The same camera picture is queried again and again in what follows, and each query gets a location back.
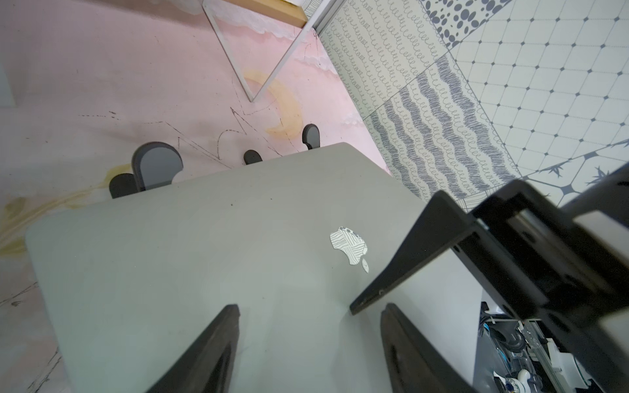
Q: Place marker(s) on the black folding laptop stand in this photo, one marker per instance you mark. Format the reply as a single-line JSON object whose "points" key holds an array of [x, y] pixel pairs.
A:
{"points": [[153, 165]]}

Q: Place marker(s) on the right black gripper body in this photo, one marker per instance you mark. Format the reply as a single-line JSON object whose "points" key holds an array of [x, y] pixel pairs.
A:
{"points": [[567, 266]]}

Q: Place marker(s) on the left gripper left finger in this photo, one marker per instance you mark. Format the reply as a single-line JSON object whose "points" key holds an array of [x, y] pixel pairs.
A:
{"points": [[207, 365]]}

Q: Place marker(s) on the pink floral table mat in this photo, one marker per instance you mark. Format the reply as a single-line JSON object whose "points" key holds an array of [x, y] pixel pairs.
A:
{"points": [[84, 84]]}

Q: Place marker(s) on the white and wood side table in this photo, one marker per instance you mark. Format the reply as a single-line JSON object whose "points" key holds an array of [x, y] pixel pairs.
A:
{"points": [[260, 38]]}

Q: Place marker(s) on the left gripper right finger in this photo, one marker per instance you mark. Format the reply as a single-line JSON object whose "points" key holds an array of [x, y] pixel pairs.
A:
{"points": [[414, 365]]}

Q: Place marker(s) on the silver laptop computer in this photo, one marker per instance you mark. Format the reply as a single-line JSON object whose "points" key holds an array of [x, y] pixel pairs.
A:
{"points": [[129, 284]]}

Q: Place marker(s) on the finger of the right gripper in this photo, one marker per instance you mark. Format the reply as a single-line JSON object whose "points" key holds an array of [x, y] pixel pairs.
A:
{"points": [[441, 226]]}

